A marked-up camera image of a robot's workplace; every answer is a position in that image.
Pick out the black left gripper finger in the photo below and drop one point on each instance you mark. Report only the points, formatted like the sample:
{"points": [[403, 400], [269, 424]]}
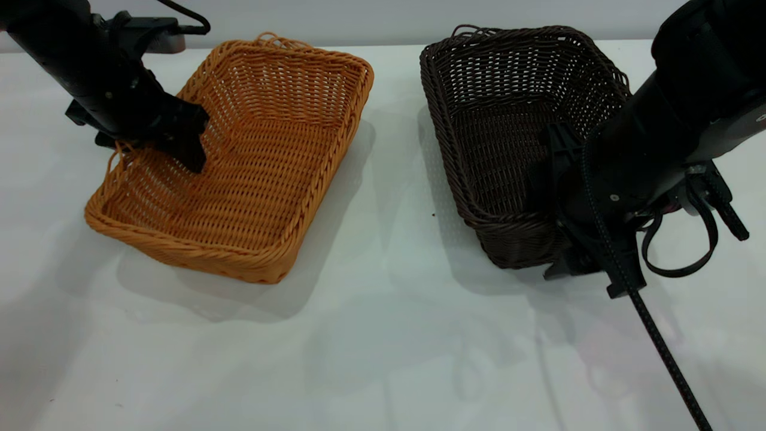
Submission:
{"points": [[191, 152]]}

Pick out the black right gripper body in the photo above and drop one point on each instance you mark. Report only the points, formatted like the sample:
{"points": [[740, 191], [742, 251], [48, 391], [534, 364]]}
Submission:
{"points": [[622, 173]]}

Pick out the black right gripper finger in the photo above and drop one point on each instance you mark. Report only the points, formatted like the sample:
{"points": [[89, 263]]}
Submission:
{"points": [[562, 152], [574, 266]]}

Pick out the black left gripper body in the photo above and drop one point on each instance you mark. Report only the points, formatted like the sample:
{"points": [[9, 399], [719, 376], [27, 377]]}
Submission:
{"points": [[137, 114]]}

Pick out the dark brown wicker basket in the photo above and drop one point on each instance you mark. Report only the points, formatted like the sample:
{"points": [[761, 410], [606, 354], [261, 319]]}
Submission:
{"points": [[497, 120]]}

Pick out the light brown wicker basket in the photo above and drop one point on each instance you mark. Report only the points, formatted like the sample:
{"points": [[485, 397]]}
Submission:
{"points": [[269, 179]]}

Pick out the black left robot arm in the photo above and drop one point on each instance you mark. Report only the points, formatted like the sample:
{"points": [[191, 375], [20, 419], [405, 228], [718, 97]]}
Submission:
{"points": [[54, 42]]}

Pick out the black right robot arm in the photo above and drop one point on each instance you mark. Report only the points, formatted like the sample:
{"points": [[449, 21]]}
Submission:
{"points": [[706, 48]]}

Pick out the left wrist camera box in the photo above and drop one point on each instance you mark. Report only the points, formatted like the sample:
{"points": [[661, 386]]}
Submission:
{"points": [[149, 30]]}

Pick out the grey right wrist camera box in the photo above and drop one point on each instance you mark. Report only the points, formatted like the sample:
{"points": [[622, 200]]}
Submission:
{"points": [[736, 129]]}

